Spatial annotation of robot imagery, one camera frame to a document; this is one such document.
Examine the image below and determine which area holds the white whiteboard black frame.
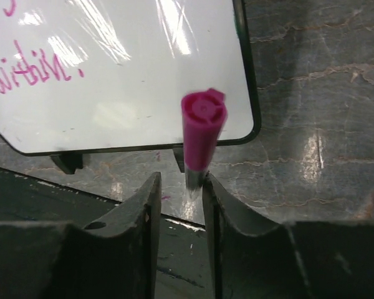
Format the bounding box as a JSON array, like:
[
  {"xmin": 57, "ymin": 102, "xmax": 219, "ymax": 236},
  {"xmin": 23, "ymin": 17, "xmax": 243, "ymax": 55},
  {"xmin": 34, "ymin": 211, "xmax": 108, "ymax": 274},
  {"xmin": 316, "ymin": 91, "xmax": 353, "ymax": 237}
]
[{"xmin": 0, "ymin": 1, "xmax": 261, "ymax": 172}]

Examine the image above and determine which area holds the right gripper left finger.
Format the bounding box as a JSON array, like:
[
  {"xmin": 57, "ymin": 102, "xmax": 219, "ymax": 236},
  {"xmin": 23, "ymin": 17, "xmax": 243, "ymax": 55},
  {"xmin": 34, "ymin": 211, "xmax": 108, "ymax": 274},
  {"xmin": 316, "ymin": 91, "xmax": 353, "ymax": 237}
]
[{"xmin": 0, "ymin": 172, "xmax": 161, "ymax": 298}]

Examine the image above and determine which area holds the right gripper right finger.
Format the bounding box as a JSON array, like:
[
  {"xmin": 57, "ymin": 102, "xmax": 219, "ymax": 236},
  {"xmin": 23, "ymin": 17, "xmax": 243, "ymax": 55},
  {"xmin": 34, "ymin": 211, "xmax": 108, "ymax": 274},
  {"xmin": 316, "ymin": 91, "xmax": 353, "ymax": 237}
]
[{"xmin": 203, "ymin": 175, "xmax": 374, "ymax": 298}]

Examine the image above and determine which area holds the pink whiteboard marker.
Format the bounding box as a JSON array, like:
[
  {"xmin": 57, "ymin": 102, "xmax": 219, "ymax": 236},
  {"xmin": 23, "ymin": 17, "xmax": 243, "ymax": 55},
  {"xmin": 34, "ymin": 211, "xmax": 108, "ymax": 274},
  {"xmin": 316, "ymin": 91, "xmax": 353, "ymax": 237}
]
[{"xmin": 181, "ymin": 88, "xmax": 228, "ymax": 199}]

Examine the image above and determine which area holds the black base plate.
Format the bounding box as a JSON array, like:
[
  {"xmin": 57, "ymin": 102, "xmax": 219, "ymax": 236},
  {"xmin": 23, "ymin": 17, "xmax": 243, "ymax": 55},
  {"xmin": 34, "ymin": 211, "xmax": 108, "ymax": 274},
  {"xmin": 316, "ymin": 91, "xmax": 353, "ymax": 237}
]
[{"xmin": 0, "ymin": 168, "xmax": 213, "ymax": 298}]

